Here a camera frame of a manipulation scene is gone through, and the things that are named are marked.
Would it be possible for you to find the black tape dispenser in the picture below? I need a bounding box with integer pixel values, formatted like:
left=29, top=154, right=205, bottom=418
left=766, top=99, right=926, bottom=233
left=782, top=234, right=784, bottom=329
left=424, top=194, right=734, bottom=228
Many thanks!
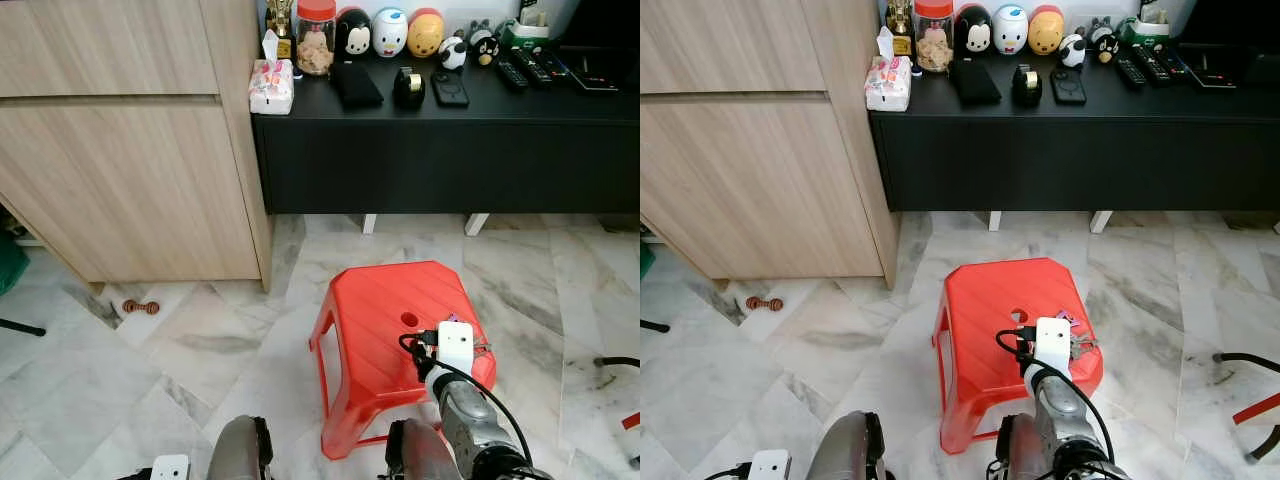
left=1011, top=64, right=1045, bottom=107
left=392, top=67, right=426, bottom=110

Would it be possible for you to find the black pouch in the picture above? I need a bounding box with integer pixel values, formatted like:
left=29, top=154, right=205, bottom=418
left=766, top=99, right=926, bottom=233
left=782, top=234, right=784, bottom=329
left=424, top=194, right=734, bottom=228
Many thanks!
left=948, top=59, right=1003, bottom=107
left=330, top=62, right=385, bottom=110

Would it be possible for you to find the light wood cabinet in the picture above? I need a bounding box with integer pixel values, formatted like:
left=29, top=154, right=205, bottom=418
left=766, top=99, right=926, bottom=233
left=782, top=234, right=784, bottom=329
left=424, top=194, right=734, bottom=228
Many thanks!
left=640, top=0, right=901, bottom=289
left=0, top=0, right=273, bottom=293

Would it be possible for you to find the red lid snack jar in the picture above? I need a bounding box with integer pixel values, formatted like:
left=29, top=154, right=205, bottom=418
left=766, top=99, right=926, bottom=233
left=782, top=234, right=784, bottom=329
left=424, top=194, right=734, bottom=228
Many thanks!
left=914, top=0, right=956, bottom=74
left=295, top=0, right=337, bottom=77

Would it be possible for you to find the gold trophy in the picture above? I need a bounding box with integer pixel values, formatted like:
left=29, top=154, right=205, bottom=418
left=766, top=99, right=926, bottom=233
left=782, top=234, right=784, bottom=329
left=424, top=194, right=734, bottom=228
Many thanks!
left=266, top=0, right=296, bottom=59
left=886, top=0, right=915, bottom=56

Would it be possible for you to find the black smartphone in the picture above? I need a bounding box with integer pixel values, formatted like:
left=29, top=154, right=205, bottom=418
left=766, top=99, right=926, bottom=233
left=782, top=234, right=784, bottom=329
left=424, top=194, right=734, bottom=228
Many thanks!
left=1051, top=69, right=1088, bottom=105
left=432, top=71, right=470, bottom=108

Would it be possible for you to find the yellow bear plush toy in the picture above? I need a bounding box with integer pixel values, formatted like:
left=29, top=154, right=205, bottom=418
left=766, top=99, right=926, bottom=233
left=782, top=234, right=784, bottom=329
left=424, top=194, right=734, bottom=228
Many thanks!
left=407, top=8, right=446, bottom=59
left=1027, top=5, right=1067, bottom=56

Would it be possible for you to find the black TV console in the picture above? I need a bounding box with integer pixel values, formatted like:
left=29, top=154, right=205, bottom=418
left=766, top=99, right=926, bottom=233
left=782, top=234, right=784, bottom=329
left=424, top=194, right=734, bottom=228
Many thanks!
left=250, top=48, right=641, bottom=216
left=868, top=46, right=1280, bottom=213

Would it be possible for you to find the green box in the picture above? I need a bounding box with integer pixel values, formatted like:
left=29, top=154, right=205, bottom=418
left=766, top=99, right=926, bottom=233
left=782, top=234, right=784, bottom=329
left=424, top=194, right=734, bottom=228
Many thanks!
left=502, top=10, right=557, bottom=53
left=1122, top=6, right=1177, bottom=49

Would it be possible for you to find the pink white tissue pack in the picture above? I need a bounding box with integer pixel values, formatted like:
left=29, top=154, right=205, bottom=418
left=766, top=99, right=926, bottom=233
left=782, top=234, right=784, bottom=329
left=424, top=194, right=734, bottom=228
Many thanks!
left=865, top=27, right=914, bottom=113
left=249, top=30, right=296, bottom=116

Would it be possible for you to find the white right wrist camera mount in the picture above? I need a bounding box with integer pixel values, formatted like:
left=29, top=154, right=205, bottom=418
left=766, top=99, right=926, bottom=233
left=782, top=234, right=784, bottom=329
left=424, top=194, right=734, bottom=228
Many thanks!
left=1035, top=317, right=1072, bottom=374
left=437, top=321, right=474, bottom=377

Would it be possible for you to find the silver right robot leg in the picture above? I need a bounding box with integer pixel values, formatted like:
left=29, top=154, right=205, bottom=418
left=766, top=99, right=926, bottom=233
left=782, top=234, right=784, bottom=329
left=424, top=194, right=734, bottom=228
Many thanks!
left=995, top=412, right=1047, bottom=480
left=385, top=418, right=463, bottom=480

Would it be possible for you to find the flat black device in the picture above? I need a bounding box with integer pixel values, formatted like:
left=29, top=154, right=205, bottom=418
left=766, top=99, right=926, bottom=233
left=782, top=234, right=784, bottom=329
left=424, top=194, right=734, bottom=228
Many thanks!
left=558, top=46, right=633, bottom=93
left=1178, top=43, right=1251, bottom=90

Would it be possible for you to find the black mouse plush toy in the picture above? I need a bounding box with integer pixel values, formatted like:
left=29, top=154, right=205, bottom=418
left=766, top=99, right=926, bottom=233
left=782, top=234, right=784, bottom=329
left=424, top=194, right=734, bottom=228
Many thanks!
left=335, top=7, right=374, bottom=59
left=954, top=5, right=994, bottom=56

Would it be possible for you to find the small black plush toy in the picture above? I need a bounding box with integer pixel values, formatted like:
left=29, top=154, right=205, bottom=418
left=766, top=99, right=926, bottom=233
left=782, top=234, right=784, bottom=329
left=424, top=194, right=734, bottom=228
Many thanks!
left=467, top=20, right=502, bottom=67
left=1088, top=17, right=1122, bottom=64

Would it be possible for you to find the red plastic stool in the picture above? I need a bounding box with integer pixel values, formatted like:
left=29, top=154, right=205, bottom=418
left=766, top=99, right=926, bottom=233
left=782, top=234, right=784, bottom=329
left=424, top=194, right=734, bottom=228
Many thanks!
left=308, top=261, right=498, bottom=461
left=932, top=257, right=1105, bottom=456

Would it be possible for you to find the white blue duck plush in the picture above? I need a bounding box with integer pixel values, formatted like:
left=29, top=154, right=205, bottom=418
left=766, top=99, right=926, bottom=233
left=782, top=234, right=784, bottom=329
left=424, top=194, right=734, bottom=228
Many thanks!
left=371, top=8, right=409, bottom=59
left=992, top=5, right=1030, bottom=56

